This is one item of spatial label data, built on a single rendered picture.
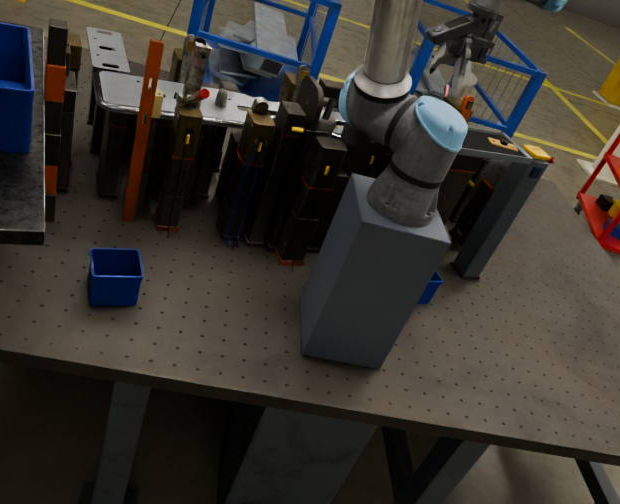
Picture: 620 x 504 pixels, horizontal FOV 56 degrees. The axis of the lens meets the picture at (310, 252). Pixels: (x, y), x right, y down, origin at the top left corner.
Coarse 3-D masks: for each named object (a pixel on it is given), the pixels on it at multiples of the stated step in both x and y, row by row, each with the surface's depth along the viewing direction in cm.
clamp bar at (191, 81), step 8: (200, 40) 136; (200, 48) 134; (208, 48) 134; (192, 56) 136; (200, 56) 135; (208, 56) 136; (192, 64) 136; (200, 64) 137; (192, 72) 138; (200, 72) 138; (192, 80) 139; (200, 80) 140; (184, 88) 142; (192, 88) 141; (200, 88) 142; (184, 96) 142; (184, 104) 144; (192, 104) 145
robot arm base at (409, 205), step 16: (384, 176) 122; (400, 176) 119; (368, 192) 126; (384, 192) 121; (400, 192) 119; (416, 192) 119; (432, 192) 120; (384, 208) 121; (400, 208) 120; (416, 208) 120; (432, 208) 124; (416, 224) 122
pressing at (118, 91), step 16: (96, 80) 152; (112, 80) 155; (128, 80) 158; (160, 80) 164; (96, 96) 146; (112, 96) 148; (128, 96) 150; (240, 96) 173; (128, 112) 145; (208, 112) 158; (224, 112) 161; (240, 112) 164; (336, 112) 186; (240, 128) 158
